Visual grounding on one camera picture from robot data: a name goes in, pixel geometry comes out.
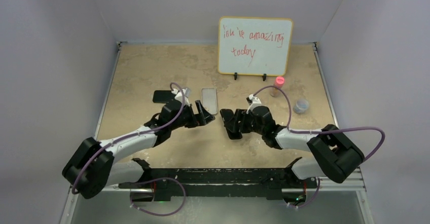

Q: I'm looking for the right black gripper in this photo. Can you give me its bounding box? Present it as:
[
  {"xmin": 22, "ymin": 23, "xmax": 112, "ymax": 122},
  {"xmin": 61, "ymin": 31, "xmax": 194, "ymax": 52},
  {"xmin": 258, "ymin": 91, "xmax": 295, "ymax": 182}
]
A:
[{"xmin": 225, "ymin": 109, "xmax": 265, "ymax": 135}]

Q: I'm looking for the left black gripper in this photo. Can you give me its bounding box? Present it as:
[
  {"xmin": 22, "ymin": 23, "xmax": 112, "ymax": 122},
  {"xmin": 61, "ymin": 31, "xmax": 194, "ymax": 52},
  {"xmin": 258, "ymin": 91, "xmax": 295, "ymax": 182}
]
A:
[{"xmin": 169, "ymin": 100, "xmax": 214, "ymax": 131}]

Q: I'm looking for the white phone case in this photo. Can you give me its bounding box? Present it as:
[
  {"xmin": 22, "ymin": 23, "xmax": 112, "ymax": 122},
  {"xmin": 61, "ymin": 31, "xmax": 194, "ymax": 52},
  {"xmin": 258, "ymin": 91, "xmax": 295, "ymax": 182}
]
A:
[{"xmin": 201, "ymin": 87, "xmax": 218, "ymax": 115}]

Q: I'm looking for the black phone without case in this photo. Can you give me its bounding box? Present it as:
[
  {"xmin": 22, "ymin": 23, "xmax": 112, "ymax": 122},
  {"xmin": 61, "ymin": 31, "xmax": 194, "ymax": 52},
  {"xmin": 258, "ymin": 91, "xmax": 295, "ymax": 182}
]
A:
[{"xmin": 220, "ymin": 108, "xmax": 242, "ymax": 140}]

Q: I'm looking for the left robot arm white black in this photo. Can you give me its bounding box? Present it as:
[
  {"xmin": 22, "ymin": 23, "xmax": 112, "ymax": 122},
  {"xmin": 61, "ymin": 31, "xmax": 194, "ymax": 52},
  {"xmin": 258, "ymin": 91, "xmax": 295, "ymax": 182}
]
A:
[{"xmin": 62, "ymin": 99, "xmax": 215, "ymax": 199}]

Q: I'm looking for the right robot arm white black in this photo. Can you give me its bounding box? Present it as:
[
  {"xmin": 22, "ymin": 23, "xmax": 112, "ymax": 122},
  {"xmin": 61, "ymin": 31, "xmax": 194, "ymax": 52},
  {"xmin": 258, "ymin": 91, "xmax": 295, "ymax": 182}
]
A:
[{"xmin": 220, "ymin": 106, "xmax": 365, "ymax": 187}]

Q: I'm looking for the pink capped small bottle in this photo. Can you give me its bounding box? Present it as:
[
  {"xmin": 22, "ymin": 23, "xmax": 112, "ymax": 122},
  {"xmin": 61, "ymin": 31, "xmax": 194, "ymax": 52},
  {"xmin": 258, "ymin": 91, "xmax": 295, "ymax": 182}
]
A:
[{"xmin": 270, "ymin": 76, "xmax": 285, "ymax": 97}]

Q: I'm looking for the clear round lid container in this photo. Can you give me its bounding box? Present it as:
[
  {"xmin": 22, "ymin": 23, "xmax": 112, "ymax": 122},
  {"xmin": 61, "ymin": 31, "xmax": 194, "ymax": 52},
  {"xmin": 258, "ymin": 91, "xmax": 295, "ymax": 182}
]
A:
[{"xmin": 293, "ymin": 98, "xmax": 309, "ymax": 115}]

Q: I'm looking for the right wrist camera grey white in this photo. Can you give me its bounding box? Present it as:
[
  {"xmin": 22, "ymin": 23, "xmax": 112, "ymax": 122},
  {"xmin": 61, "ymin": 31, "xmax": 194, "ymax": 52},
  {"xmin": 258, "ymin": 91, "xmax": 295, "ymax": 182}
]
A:
[{"xmin": 246, "ymin": 94, "xmax": 263, "ymax": 114}]

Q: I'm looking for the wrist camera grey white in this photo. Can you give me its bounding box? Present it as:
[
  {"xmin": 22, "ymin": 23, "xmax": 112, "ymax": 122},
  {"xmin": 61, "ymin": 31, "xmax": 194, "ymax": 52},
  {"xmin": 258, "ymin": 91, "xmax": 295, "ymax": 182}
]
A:
[
  {"xmin": 171, "ymin": 87, "xmax": 191, "ymax": 106},
  {"xmin": 246, "ymin": 94, "xmax": 263, "ymax": 114}
]

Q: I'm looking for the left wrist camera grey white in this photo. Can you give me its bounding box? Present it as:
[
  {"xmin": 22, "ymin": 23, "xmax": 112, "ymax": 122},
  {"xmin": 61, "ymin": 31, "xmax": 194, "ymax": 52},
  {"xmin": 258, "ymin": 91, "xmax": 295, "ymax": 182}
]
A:
[{"xmin": 171, "ymin": 87, "xmax": 191, "ymax": 106}]

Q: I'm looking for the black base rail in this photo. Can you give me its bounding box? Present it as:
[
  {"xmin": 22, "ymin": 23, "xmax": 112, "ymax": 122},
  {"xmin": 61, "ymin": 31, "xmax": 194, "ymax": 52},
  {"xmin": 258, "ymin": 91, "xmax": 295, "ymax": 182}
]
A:
[{"xmin": 119, "ymin": 168, "xmax": 317, "ymax": 202}]

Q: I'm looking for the white board yellow frame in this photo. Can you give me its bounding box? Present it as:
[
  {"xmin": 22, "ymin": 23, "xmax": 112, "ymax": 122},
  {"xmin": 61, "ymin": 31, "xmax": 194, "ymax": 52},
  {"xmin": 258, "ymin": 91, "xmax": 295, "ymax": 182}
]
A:
[{"xmin": 218, "ymin": 16, "xmax": 294, "ymax": 77}]

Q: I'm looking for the aluminium frame rail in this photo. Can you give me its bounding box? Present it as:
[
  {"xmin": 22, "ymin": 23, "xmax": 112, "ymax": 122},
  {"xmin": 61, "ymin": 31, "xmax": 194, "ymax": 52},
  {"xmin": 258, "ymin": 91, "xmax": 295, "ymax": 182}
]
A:
[{"xmin": 60, "ymin": 170, "xmax": 373, "ymax": 223}]

